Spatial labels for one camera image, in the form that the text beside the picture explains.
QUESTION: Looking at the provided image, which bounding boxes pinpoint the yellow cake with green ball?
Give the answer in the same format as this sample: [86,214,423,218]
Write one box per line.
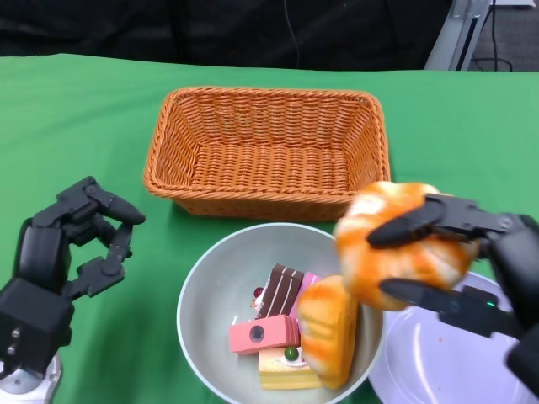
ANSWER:
[258,345,323,391]

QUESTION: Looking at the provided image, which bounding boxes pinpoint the black backdrop cloth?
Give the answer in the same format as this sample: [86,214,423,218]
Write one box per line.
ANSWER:
[0,0,451,71]

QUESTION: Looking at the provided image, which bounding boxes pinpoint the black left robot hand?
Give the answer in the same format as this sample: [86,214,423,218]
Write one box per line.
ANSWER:
[0,176,147,379]

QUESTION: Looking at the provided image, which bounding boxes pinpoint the orange loaf bread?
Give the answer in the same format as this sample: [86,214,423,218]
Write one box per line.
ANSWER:
[296,275,359,391]

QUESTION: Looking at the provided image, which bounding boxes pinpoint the grey bowl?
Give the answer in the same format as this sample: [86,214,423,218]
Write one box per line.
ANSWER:
[176,222,387,404]

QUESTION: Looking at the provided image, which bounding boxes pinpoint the black floor cable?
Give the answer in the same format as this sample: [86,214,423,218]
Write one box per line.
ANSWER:
[471,14,513,72]

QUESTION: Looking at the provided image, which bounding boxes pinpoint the pink cake with dark dot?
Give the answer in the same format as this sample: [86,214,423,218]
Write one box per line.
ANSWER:
[229,315,301,355]

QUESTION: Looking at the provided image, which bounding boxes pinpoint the chocolate layer cake slice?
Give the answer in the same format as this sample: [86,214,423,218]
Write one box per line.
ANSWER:
[252,263,305,320]

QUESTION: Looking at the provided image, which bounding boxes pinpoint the aluminium frame stand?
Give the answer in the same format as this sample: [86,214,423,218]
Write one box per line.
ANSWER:
[424,0,496,72]

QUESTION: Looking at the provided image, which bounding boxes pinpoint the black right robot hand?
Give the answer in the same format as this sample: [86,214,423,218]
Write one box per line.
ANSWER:
[366,193,539,393]

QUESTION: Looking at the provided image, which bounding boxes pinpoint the white round plate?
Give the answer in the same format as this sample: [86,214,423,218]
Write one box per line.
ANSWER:
[368,271,539,404]

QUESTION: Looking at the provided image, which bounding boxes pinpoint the orange wicker basket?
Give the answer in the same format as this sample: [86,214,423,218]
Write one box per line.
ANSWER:
[142,87,392,223]

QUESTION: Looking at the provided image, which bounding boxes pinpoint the pink striped cake slice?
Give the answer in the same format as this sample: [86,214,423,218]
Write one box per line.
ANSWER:
[301,271,325,296]

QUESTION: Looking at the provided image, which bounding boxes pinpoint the striped cone-shaped bread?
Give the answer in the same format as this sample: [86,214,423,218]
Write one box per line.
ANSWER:
[334,181,481,311]

